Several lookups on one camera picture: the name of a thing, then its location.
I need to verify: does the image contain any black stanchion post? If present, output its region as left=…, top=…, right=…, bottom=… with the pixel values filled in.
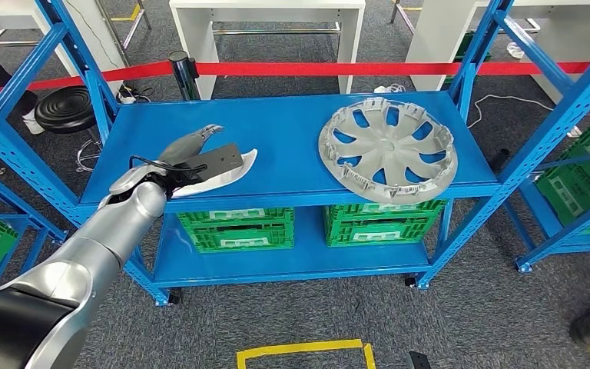
left=168, top=49, right=202, bottom=101

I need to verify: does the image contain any silver wheel cover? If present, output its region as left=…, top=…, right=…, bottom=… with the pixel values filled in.
left=317, top=96, right=459, bottom=206

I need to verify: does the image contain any white table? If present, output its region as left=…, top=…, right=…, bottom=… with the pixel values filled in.
left=169, top=0, right=366, bottom=101
left=406, top=0, right=590, bottom=105

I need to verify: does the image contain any white floor cable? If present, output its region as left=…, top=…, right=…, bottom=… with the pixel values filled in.
left=466, top=93, right=555, bottom=129

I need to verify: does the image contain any blue metal shelf rack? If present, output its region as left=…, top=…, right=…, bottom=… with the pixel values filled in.
left=0, top=161, right=68, bottom=301
left=498, top=81, right=590, bottom=274
left=0, top=0, right=590, bottom=308

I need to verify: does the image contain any white curved plastic car part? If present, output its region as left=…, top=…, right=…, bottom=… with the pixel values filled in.
left=171, top=148, right=259, bottom=198

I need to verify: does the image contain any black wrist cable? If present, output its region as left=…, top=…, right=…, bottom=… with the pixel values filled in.
left=130, top=155, right=210, bottom=175

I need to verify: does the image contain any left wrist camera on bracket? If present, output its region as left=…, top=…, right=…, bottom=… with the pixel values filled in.
left=144, top=143, right=246, bottom=198

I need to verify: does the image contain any black robot plate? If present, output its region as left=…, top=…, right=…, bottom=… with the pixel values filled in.
left=407, top=351, right=433, bottom=369

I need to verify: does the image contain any white pillar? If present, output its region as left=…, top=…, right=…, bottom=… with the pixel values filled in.
left=45, top=0, right=129, bottom=85

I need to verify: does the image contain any black round stool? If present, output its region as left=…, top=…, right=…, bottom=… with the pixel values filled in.
left=34, top=85, right=98, bottom=135

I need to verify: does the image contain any red barrier belt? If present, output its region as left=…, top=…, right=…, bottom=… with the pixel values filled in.
left=195, top=61, right=590, bottom=78
left=0, top=61, right=174, bottom=96

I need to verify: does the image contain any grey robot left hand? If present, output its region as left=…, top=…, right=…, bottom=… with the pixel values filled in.
left=158, top=124, right=225, bottom=167

